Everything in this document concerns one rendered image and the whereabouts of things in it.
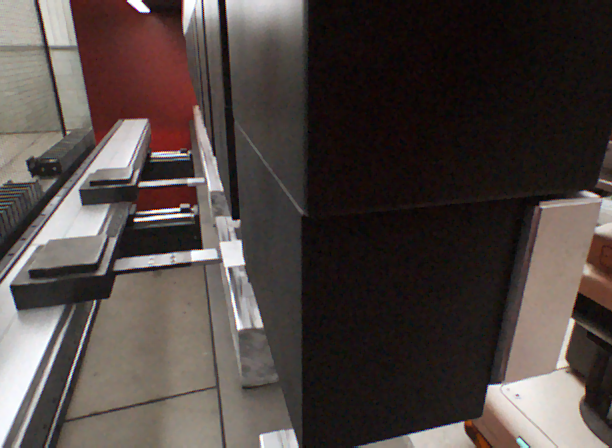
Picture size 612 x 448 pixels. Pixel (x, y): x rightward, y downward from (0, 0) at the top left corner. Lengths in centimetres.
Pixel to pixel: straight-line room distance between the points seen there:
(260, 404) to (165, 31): 238
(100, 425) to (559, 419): 154
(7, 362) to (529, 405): 138
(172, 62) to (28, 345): 230
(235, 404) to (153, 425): 126
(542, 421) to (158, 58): 245
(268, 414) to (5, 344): 31
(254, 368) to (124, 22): 237
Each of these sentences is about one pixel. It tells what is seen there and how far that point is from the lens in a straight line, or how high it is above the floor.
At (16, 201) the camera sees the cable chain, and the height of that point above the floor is 104.
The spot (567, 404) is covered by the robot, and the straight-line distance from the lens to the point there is 163.
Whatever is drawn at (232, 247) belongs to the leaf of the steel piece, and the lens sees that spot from 68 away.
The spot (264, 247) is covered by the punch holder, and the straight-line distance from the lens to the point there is 16.
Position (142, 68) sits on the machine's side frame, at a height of 117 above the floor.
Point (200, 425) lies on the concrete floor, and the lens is 179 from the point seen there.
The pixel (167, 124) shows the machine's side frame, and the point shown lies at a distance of 277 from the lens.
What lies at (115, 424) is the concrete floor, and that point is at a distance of 189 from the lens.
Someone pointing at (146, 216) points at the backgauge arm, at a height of 85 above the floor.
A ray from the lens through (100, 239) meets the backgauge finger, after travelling 68.
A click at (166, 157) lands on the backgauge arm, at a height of 85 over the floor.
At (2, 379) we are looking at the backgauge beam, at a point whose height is 99.
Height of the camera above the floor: 129
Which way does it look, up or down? 22 degrees down
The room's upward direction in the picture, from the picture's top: straight up
